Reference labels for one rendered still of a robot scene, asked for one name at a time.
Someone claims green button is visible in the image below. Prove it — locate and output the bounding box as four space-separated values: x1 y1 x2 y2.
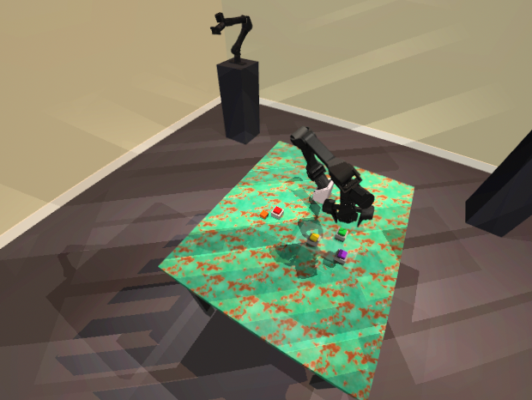
334 227 348 241

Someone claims red button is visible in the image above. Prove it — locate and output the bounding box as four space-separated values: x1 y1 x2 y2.
271 206 284 220

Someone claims purple button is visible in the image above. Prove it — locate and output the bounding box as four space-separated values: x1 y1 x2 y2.
334 248 349 264

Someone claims yellow button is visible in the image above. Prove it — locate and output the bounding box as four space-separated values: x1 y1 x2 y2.
306 232 322 247

